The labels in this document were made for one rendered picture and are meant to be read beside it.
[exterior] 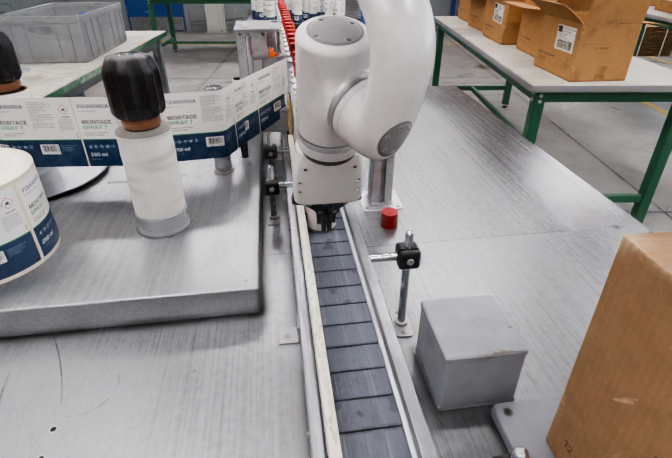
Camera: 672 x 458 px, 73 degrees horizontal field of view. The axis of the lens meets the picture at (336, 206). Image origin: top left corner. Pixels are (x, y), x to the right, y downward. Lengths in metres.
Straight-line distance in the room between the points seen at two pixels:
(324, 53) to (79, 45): 2.26
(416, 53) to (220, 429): 0.47
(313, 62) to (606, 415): 0.43
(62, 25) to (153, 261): 2.03
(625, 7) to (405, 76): 1.98
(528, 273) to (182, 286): 0.57
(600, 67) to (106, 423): 2.25
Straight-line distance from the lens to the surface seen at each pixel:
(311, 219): 0.79
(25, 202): 0.82
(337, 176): 0.62
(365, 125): 0.47
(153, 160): 0.78
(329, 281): 0.69
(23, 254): 0.84
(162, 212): 0.82
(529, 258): 0.89
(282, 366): 0.65
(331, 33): 0.51
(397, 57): 0.44
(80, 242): 0.89
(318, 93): 0.51
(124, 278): 0.77
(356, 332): 0.62
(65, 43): 2.71
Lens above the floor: 1.32
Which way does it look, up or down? 30 degrees down
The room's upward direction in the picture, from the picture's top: straight up
